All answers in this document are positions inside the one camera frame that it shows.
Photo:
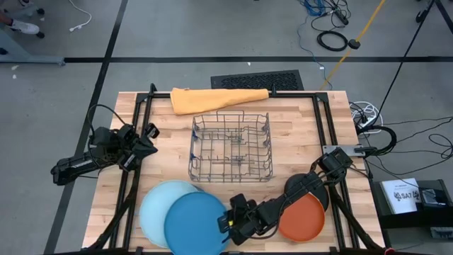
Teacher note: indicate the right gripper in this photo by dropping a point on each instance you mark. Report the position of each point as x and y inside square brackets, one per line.
[253, 223]

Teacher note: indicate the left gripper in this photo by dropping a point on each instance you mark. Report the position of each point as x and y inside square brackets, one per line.
[132, 148]

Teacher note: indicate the small orange plate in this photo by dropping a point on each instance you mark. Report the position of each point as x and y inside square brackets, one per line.
[301, 223]

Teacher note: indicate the large light blue plate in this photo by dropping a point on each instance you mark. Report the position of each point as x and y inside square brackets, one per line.
[155, 209]

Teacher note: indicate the small black plate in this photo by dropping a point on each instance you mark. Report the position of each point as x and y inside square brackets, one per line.
[321, 197]

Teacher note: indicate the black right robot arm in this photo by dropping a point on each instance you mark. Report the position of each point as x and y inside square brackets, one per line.
[301, 186]

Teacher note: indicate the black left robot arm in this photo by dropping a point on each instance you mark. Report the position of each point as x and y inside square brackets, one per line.
[78, 164]

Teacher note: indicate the orange cloth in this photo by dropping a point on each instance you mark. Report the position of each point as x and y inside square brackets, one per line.
[212, 99]

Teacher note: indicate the grey metal mounting plate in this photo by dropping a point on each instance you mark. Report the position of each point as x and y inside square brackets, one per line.
[357, 146]

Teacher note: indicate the grey table base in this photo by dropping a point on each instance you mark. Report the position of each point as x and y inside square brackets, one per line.
[21, 53]

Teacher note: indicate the white power strip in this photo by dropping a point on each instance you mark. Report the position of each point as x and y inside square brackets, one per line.
[368, 122]

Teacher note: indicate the person's shoe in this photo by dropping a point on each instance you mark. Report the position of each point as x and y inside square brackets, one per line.
[24, 27]

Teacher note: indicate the office chair base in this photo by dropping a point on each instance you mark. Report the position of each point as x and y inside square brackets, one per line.
[40, 11]

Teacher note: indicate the white printed booklet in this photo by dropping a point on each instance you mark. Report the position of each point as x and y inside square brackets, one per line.
[401, 196]

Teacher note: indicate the black side stand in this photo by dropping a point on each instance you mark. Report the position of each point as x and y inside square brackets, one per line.
[407, 221]

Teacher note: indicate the person's leg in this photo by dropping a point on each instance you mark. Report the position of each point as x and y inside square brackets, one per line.
[5, 17]

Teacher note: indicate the black device with sticker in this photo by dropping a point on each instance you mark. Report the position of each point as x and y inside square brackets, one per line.
[433, 198]

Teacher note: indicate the grey flat device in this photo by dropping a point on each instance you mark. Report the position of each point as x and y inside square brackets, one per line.
[442, 232]

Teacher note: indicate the black power strip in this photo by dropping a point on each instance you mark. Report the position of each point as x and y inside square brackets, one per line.
[341, 16]

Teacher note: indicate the black slanted pole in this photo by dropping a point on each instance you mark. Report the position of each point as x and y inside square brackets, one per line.
[407, 53]

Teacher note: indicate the black thin stand leg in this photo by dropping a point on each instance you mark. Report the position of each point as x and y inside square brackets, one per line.
[444, 10]

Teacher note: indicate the black metal table frame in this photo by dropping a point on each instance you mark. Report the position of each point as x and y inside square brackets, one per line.
[297, 95]

